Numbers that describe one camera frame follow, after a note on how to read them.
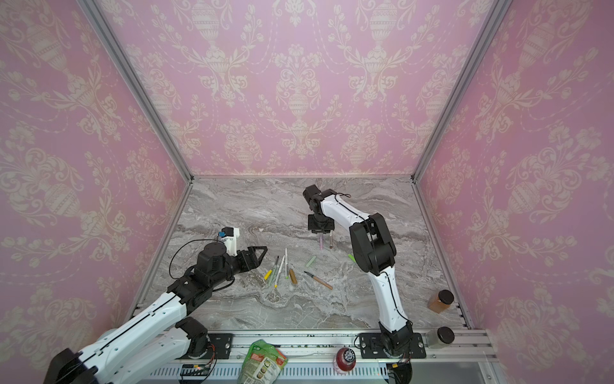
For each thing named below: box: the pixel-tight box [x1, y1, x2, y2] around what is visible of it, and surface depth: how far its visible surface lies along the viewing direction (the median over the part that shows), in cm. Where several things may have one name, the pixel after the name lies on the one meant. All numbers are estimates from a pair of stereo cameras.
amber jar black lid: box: [427, 289, 455, 315], surface depth 77 cm
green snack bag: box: [238, 339, 288, 384], surface depth 71 cm
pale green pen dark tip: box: [267, 256, 280, 285], surface depth 91 cm
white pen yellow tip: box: [274, 254, 286, 289], surface depth 91 cm
